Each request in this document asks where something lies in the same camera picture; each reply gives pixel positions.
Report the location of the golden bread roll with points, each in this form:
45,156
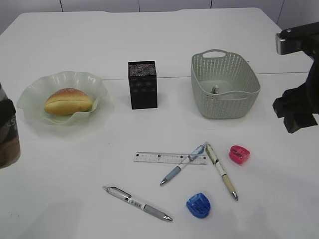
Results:
68,101

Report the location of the blue grey ballpoint pen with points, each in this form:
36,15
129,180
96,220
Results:
183,165

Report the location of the grey-green woven plastic basket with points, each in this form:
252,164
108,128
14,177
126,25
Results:
238,85

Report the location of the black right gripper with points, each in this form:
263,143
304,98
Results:
295,108

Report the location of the grey white ballpoint pen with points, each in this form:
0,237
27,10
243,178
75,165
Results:
126,197

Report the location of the brown coffee drink bottle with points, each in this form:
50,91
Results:
9,138

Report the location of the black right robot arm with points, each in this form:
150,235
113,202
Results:
312,85

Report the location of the grey-green paper ball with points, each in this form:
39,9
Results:
215,90

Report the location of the blue pencil sharpener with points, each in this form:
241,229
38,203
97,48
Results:
199,205

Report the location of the pale green wavy plate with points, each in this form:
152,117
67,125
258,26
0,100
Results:
32,99

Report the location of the red pencil sharpener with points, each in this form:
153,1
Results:
239,154

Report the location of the clear plastic ruler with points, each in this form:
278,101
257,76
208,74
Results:
170,158

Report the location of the black mesh pen holder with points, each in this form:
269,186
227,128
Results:
142,78

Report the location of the beige white ballpoint pen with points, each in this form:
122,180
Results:
223,174

